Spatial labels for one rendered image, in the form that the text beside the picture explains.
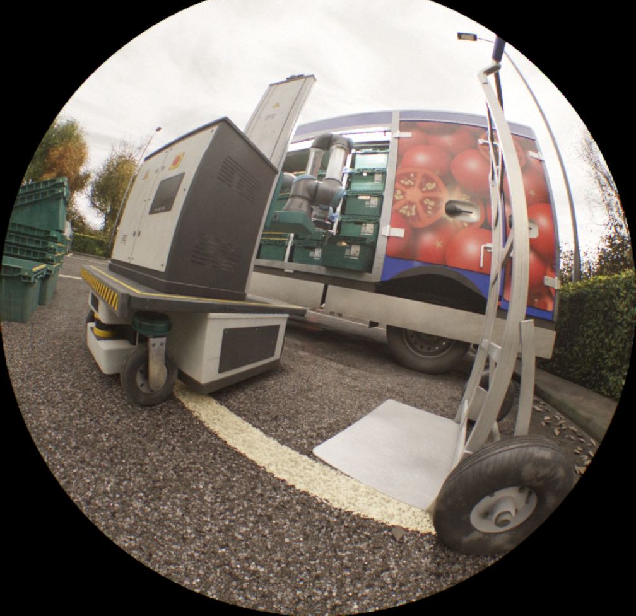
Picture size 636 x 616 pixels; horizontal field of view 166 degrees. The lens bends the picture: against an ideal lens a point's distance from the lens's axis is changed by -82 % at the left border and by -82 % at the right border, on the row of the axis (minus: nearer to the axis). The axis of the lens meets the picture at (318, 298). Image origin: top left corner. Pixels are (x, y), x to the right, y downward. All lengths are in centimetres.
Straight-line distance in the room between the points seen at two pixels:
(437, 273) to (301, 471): 143
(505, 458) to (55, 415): 85
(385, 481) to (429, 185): 184
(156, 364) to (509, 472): 72
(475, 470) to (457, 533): 14
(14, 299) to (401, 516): 154
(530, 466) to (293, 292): 185
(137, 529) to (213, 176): 77
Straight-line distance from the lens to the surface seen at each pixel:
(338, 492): 52
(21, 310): 135
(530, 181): 223
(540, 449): 39
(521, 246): 43
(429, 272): 161
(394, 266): 164
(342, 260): 163
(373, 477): 58
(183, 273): 60
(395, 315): 159
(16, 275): 130
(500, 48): 90
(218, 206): 66
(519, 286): 41
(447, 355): 174
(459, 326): 161
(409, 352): 172
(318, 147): 138
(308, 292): 182
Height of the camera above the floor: 39
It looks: level
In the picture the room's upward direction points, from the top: 12 degrees clockwise
